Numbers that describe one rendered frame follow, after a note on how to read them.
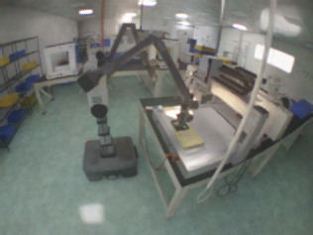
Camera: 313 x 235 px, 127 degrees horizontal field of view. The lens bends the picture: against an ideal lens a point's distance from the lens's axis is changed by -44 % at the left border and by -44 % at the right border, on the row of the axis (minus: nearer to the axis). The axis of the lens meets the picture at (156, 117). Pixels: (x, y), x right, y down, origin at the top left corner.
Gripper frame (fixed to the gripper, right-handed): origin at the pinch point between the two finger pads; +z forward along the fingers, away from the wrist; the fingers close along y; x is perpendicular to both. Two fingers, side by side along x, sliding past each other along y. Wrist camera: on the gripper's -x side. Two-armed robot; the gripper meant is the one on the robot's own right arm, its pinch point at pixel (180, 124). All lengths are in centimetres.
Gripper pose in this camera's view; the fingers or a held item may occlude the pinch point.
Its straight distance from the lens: 109.6
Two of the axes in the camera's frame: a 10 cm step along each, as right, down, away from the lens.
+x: -3.1, -5.5, 7.8
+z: -0.7, 8.3, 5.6
